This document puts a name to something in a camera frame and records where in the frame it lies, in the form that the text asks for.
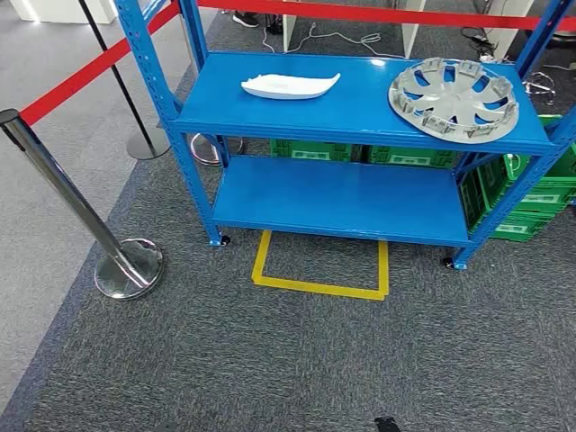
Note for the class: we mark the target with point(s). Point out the white desk panel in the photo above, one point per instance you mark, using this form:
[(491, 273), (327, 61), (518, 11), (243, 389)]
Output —
[(506, 24), (289, 24), (411, 27)]

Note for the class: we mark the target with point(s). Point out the black shoe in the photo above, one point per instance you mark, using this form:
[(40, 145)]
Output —
[(245, 19)]

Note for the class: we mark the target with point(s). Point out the black stanchion post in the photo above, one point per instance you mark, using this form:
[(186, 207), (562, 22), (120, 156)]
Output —
[(149, 146)]

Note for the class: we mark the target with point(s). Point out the white display platform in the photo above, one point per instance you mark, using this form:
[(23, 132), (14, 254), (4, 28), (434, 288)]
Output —
[(63, 11)]

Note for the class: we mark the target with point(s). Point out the green plastic crate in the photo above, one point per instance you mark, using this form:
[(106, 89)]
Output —
[(310, 152), (553, 176), (517, 226), (409, 158)]

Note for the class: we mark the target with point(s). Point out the chrome stanchion post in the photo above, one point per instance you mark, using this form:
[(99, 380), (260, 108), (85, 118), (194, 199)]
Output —
[(67, 192), (202, 152)]

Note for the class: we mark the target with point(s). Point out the white power strip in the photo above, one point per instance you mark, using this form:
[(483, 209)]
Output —
[(487, 58)]

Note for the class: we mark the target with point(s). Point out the white plastic car part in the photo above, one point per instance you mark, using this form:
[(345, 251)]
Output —
[(288, 86)]

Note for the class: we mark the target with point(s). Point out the red barrier belt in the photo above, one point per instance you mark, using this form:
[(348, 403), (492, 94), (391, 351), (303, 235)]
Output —
[(383, 13), (81, 76)]

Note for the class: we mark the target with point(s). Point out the blue metal shelf rack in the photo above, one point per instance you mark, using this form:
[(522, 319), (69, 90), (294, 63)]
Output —
[(315, 113)]

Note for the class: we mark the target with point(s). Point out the silver wheel hubcap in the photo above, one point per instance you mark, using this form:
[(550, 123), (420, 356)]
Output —
[(454, 96)]

